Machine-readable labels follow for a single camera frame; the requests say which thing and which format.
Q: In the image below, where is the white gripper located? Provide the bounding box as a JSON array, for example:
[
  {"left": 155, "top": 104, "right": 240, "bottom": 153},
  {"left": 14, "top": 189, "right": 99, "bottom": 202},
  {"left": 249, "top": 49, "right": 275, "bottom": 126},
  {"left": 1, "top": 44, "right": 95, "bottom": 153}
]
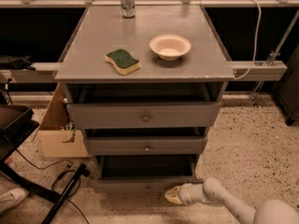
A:
[{"left": 164, "top": 183, "right": 203, "bottom": 205}]

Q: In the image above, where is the grey bottom drawer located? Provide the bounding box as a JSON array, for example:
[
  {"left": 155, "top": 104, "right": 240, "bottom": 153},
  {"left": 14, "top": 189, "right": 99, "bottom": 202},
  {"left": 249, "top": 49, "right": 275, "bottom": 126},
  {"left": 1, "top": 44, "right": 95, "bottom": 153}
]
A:
[{"left": 91, "top": 154, "right": 203, "bottom": 193}]

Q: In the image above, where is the grey drawer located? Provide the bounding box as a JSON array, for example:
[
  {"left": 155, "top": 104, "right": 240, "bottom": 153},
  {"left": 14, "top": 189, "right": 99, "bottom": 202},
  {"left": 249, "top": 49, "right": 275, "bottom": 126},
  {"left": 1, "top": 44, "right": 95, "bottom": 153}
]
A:
[
  {"left": 84, "top": 136, "right": 207, "bottom": 156},
  {"left": 91, "top": 154, "right": 203, "bottom": 193},
  {"left": 67, "top": 102, "right": 221, "bottom": 129}
]

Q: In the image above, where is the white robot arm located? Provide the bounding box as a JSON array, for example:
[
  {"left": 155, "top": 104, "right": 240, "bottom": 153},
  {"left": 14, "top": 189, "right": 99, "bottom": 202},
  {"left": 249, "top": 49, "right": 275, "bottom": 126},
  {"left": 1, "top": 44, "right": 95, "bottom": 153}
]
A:
[{"left": 164, "top": 177, "right": 299, "bottom": 224}]

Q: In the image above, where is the grey middle drawer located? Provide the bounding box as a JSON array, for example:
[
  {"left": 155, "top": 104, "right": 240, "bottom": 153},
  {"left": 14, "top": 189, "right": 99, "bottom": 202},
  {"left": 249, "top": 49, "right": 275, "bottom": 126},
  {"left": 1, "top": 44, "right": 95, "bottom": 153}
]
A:
[{"left": 84, "top": 136, "right": 207, "bottom": 156}]

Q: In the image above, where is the grey top drawer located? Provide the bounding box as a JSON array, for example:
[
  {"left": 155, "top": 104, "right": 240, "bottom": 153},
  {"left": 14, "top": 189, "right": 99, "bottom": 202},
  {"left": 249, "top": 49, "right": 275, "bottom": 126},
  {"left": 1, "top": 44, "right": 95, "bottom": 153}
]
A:
[{"left": 67, "top": 102, "right": 221, "bottom": 129}]

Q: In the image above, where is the grey wooden drawer cabinet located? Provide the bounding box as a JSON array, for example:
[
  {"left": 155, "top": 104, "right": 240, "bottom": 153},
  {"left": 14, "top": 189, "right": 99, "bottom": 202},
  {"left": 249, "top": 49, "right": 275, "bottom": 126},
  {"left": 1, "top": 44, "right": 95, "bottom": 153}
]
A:
[{"left": 53, "top": 4, "right": 235, "bottom": 185}]

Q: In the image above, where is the cardboard box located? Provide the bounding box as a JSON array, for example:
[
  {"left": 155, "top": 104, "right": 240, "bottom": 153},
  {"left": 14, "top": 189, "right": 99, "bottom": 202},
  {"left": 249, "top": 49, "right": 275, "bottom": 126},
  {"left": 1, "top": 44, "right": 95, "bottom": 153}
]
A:
[{"left": 37, "top": 84, "right": 89, "bottom": 158}]

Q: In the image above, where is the green yellow sponge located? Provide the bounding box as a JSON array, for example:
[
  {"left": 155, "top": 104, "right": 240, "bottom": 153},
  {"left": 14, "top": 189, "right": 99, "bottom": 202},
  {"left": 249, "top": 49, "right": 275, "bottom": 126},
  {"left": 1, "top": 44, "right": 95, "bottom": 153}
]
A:
[{"left": 105, "top": 49, "right": 141, "bottom": 76}]

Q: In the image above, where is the white paper bowl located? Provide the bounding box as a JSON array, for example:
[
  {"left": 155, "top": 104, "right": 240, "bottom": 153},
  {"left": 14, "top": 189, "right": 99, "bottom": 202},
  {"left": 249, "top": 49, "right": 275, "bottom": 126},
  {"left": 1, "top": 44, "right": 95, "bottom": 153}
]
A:
[{"left": 149, "top": 35, "right": 192, "bottom": 61}]

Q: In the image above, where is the dark cabinet at right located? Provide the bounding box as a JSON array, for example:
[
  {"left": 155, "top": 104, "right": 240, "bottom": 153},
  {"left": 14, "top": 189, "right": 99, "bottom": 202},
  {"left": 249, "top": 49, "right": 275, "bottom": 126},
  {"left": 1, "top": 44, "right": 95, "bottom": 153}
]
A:
[{"left": 273, "top": 45, "right": 299, "bottom": 126}]

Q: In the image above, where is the white sneaker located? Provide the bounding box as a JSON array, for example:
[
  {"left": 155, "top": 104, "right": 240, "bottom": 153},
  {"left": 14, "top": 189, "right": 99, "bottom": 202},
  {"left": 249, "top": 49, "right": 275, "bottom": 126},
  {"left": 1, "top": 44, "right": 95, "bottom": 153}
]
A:
[{"left": 0, "top": 188, "right": 29, "bottom": 215}]

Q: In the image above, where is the black chair stand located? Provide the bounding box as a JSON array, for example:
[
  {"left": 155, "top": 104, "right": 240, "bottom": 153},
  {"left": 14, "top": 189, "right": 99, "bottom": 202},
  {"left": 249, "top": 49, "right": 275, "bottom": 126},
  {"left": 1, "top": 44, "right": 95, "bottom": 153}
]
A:
[{"left": 0, "top": 104, "right": 92, "bottom": 224}]

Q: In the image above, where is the black bag at left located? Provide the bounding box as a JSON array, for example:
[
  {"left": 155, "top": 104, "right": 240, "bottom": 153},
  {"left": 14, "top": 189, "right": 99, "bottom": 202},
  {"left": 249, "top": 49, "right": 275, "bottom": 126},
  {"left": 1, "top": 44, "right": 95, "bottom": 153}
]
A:
[{"left": 0, "top": 55, "right": 36, "bottom": 71}]

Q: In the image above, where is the silver soda can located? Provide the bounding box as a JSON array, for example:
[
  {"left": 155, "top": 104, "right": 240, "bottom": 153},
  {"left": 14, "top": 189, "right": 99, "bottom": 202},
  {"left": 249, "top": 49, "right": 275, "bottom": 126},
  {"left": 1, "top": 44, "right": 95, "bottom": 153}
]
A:
[{"left": 121, "top": 0, "right": 135, "bottom": 18}]

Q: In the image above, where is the metal frame rail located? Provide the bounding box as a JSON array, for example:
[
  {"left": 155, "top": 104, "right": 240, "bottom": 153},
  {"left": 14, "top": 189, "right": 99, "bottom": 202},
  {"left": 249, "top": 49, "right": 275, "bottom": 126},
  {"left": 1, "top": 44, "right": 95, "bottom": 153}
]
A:
[{"left": 0, "top": 61, "right": 287, "bottom": 83}]

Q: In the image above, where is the white cable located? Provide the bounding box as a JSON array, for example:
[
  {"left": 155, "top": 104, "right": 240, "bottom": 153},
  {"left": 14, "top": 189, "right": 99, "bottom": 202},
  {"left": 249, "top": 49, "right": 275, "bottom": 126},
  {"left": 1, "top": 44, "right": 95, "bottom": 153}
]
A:
[{"left": 233, "top": 0, "right": 263, "bottom": 80}]

